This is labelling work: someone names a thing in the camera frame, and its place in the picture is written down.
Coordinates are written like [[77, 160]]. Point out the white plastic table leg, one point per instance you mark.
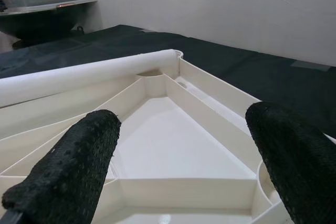
[[78, 77]]

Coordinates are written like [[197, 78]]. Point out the grey tape patch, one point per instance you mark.
[[148, 31], [311, 65]]

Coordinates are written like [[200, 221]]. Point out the white shelf board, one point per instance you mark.
[[86, 0]]

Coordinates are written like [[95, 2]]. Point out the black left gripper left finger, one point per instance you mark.
[[73, 169]]

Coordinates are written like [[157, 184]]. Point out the black wok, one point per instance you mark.
[[39, 26]]

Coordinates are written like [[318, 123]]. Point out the white plastic table top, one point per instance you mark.
[[170, 142]]

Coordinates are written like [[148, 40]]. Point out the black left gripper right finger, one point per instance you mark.
[[296, 161]]

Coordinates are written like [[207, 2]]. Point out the black cloth cover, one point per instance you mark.
[[236, 58]]

